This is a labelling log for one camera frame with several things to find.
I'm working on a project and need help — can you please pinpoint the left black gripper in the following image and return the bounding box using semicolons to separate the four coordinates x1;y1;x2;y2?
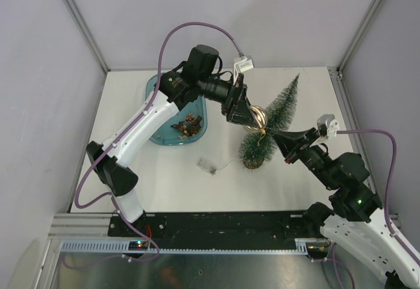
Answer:
198;73;257;128

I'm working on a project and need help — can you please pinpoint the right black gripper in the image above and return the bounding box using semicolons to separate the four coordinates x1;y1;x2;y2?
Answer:
269;127;338;189

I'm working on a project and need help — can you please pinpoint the white gold striped bauble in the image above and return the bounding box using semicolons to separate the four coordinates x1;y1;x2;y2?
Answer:
243;105;268;135

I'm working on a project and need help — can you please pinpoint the small green christmas tree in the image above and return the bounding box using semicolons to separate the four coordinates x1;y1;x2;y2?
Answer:
238;74;300;170

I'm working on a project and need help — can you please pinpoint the clear light string battery box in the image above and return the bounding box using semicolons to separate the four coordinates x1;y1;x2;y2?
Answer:
197;158;218;175

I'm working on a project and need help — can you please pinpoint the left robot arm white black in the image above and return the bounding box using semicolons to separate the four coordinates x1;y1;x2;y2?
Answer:
87;45;263;236

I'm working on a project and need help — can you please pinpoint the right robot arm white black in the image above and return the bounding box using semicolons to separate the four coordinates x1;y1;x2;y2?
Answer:
270;127;419;288

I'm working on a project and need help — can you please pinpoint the pine cone ornament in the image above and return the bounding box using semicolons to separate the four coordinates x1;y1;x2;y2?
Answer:
185;114;196;123

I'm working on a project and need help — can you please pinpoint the brown ribbon pile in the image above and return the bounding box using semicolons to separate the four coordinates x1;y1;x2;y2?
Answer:
171;116;203;139

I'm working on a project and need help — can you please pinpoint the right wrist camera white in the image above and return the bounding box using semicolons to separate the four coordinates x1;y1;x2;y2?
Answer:
316;114;339;139

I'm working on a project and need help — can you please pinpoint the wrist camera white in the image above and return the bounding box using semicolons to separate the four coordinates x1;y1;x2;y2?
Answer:
316;114;339;139
232;55;254;86

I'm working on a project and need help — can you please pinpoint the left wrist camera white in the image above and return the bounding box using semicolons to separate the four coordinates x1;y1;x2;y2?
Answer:
232;55;254;86

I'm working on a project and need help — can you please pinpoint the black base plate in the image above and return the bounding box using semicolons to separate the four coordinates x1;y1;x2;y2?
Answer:
108;210;344;239

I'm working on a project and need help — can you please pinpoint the grey cable duct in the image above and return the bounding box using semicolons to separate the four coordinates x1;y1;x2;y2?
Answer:
58;238;311;256

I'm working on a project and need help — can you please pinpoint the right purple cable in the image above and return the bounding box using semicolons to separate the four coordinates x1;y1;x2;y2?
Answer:
331;128;420;289

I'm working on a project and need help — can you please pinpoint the purple cable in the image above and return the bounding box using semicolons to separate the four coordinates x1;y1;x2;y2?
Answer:
331;128;420;289
74;22;245;263

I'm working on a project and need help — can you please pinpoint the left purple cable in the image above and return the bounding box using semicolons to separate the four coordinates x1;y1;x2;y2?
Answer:
74;22;245;263

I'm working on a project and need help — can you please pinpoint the right aluminium frame post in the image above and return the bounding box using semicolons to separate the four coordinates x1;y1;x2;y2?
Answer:
336;0;386;75

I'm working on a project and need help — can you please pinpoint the aluminium frame post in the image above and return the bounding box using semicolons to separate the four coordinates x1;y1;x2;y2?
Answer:
336;0;386;75
62;0;110;74

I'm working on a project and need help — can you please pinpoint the left aluminium frame post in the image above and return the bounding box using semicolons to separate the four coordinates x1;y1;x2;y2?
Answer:
62;0;110;74

